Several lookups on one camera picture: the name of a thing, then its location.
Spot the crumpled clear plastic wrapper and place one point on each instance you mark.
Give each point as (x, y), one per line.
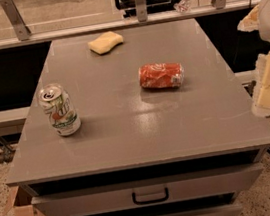
(183, 6)

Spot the grey drawer cabinet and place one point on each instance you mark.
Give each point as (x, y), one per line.
(199, 140)

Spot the black drawer handle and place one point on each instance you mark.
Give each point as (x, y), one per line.
(150, 198)

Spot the red coke can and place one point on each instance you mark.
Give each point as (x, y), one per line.
(161, 75)

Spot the yellow sponge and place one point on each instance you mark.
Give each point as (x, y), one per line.
(105, 42)

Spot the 7up soda can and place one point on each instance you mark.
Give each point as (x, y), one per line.
(59, 109)

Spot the metal railing post left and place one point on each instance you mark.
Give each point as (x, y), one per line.
(22, 31)

